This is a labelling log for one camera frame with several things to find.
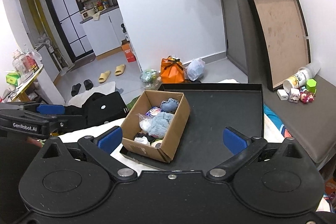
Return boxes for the orange cardboard box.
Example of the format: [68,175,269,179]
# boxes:
[121,39,136,63]

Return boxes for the grey door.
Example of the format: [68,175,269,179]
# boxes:
[216,0,288,75]

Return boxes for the white plastic bag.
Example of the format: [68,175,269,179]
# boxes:
[186,58,205,81]

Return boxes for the green cartoon floor mat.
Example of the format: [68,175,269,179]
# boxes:
[126,97,139,111]

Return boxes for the black bag with white dots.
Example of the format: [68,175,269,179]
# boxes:
[63,92,129,132]

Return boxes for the yellow slipper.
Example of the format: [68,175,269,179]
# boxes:
[114,64,126,76]
[98,71,110,84]

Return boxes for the yellow slipper left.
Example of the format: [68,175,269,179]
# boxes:
[98,71,110,84]

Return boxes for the white kitchen cabinet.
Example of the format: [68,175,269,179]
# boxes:
[80,7,125,56]

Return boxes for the clear plastic bag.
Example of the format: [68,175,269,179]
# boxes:
[137,114,153,132]

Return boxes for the blue tissue pack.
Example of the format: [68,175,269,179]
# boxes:
[145,106,162,117]

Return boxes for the green hexagonal container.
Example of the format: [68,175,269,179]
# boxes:
[306,79,317,95]

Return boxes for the white yellow canister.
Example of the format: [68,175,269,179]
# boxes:
[282,66,320,93]

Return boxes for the yellow slipper right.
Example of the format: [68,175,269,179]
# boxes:
[114,64,126,76]

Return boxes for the clear bag with green items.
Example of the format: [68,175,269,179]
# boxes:
[139,69,162,90]

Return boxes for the leaning black framed board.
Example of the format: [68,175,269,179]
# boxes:
[247,0,311,91]

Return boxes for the orange paper bag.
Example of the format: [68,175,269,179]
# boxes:
[160,56,185,84]

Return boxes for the brown cardboard box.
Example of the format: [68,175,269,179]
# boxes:
[121,90,190,162]

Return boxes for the black shallow tray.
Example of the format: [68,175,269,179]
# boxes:
[121,83,264,172]

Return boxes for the black slipper pair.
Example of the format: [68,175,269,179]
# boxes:
[71,78,94,97]

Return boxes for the small figurine toys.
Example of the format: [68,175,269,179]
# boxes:
[288,88,314,104]

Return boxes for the white charger block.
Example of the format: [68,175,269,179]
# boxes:
[276,89,289,101]

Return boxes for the fluffy light blue plush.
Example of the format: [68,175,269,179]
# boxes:
[147,112,174,139]

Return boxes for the grey denim octopus toy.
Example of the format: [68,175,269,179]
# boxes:
[160,98,179,114]

